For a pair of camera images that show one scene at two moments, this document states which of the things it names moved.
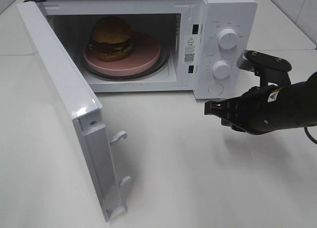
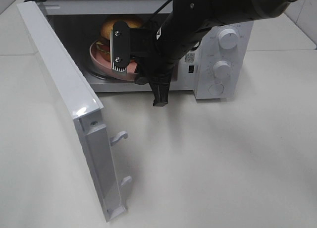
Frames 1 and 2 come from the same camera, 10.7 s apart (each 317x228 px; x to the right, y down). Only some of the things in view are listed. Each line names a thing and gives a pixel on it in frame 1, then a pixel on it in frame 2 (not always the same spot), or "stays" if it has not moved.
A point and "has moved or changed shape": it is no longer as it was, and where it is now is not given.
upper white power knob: (227, 38) stays
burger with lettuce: (111, 39) has moved or changed shape
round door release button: (215, 88) stays
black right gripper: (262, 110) → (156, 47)
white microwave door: (85, 110) stays
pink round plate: (145, 52) has moved or changed shape
